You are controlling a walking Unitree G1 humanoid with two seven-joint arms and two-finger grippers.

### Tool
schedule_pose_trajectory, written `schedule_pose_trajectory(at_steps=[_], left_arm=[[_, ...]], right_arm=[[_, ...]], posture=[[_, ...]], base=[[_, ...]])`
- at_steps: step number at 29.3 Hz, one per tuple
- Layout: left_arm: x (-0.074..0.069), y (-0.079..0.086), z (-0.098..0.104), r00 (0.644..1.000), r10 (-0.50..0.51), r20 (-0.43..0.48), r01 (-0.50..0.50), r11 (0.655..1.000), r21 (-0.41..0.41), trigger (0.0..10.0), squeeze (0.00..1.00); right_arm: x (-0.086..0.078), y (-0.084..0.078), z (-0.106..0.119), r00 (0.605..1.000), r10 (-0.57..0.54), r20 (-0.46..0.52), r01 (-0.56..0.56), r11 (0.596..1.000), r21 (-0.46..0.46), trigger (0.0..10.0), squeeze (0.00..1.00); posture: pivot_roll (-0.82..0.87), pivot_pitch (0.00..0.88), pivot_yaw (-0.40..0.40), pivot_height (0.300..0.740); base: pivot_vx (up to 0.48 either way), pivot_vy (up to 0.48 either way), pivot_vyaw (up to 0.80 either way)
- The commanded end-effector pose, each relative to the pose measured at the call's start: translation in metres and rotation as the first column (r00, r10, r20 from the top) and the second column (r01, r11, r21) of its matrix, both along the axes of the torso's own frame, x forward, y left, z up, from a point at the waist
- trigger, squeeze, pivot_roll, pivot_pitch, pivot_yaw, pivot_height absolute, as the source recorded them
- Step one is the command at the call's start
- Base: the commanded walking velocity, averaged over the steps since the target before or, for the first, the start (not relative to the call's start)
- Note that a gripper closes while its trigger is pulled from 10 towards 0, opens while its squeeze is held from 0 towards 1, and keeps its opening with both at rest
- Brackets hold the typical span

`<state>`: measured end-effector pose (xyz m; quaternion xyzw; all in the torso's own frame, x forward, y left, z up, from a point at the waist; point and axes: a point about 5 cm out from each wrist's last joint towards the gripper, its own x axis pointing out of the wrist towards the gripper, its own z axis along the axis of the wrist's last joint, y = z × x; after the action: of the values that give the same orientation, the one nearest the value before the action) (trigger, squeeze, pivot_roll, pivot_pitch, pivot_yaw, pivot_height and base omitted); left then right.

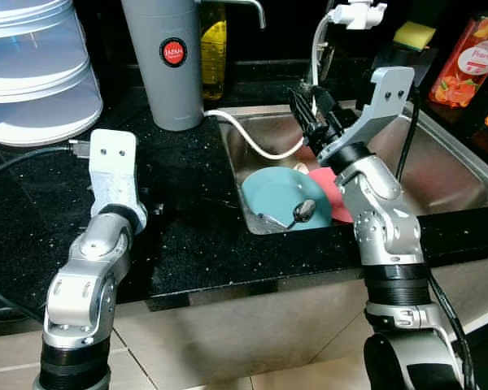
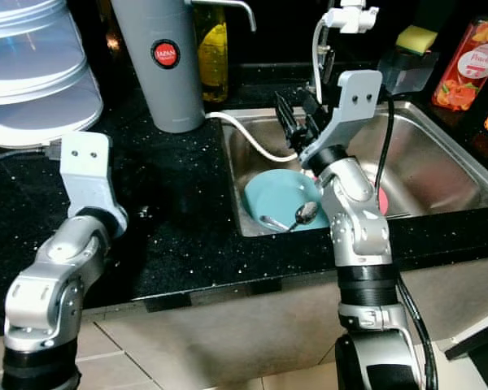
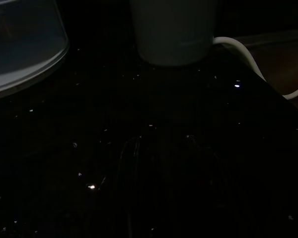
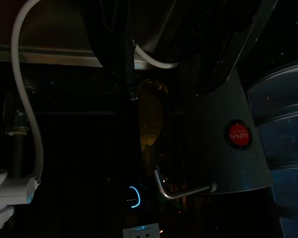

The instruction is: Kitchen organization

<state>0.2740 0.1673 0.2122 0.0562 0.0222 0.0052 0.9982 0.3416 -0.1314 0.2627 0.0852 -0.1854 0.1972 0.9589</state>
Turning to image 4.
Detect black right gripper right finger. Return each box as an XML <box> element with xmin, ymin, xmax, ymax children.
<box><xmin>197</xmin><ymin>0</ymin><xmax>280</xmax><ymax>97</ymax></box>

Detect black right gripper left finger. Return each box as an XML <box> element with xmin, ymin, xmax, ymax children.
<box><xmin>80</xmin><ymin>0</ymin><xmax>140</xmax><ymax>100</ymax></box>

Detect stainless steel sink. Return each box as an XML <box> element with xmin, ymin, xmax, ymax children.
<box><xmin>0</xmin><ymin>0</ymin><xmax>182</xmax><ymax>70</ymax></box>

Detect clear plastic container white lid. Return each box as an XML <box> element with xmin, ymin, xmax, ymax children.
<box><xmin>247</xmin><ymin>59</ymin><xmax>298</xmax><ymax>238</ymax></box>

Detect yellow oil bottle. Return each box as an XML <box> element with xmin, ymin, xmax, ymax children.
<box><xmin>136</xmin><ymin>79</ymin><xmax>170</xmax><ymax>174</ymax></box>

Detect grey thermos with red sticker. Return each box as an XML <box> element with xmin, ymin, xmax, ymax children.
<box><xmin>152</xmin><ymin>66</ymin><xmax>274</xmax><ymax>200</ymax></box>

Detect dark device with blue light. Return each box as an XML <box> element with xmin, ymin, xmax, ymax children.
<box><xmin>124</xmin><ymin>184</ymin><xmax>147</xmax><ymax>210</ymax></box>

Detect white flexible hose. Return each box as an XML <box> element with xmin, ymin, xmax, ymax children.
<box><xmin>11</xmin><ymin>0</ymin><xmax>180</xmax><ymax>185</ymax></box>

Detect white wall socket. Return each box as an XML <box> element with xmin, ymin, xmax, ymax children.
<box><xmin>123</xmin><ymin>222</ymin><xmax>160</xmax><ymax>238</ymax></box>

